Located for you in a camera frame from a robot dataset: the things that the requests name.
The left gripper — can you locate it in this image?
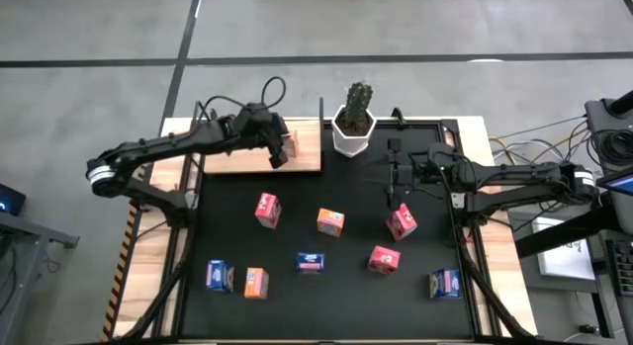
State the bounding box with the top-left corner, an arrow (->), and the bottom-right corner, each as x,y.
235,101 -> 294,170

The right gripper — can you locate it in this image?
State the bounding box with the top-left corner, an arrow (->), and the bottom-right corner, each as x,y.
365,136 -> 439,211

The orange Mini Wheats cereal box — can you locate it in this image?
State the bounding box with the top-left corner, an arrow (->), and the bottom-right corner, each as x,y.
283,129 -> 301,159
316,207 -> 346,239
243,266 -> 271,301

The red Froot Loops cereal box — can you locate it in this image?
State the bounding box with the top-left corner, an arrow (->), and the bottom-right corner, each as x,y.
253,192 -> 283,230
385,202 -> 419,242
366,244 -> 403,277

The blue Frosted Flakes cereal box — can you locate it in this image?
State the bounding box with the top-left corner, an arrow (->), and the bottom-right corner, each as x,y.
428,268 -> 464,301
296,251 -> 326,276
205,258 -> 236,294

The white plant pot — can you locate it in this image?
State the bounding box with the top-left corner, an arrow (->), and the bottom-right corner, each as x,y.
330,104 -> 378,159

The black table mat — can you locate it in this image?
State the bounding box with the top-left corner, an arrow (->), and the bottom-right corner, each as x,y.
180,125 -> 474,339

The black stand bar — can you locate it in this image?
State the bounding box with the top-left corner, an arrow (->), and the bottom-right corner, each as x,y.
513,206 -> 633,260

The white flat box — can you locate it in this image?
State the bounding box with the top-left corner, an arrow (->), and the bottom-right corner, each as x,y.
530,215 -> 597,281

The yellow black hazard strip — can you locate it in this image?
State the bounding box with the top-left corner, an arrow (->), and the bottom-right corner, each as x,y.
101,201 -> 140,342

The grey equipment cart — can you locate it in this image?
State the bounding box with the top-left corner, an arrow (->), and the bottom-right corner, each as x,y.
583,89 -> 633,188

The laptop with blue screen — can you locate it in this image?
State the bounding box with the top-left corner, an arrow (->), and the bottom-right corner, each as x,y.
595,167 -> 633,197

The black keypad device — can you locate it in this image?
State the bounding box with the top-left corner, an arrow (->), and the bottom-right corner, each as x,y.
605,237 -> 633,298

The grey metal side table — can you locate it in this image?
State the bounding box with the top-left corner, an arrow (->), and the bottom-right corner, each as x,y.
0,210 -> 81,345

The dark tablet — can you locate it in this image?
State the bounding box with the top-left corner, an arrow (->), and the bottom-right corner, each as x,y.
0,182 -> 28,216

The wooden shelf with black frame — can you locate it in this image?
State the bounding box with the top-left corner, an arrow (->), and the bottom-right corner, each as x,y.
190,96 -> 325,176

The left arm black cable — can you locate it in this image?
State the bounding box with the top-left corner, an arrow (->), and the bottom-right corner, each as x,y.
196,76 -> 288,131

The black aluminium table frame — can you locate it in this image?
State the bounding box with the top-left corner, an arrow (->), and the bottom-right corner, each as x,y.
112,117 -> 538,345

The yellow cable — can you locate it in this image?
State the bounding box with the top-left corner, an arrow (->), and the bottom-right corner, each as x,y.
489,135 -> 520,163

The grey cable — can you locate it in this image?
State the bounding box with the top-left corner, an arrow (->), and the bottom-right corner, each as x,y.
492,116 -> 588,141

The black floor cable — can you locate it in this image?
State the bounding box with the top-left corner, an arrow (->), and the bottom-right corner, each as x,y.
538,120 -> 594,164

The coiled black cable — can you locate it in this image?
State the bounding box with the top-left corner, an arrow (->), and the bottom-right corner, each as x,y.
589,129 -> 633,167

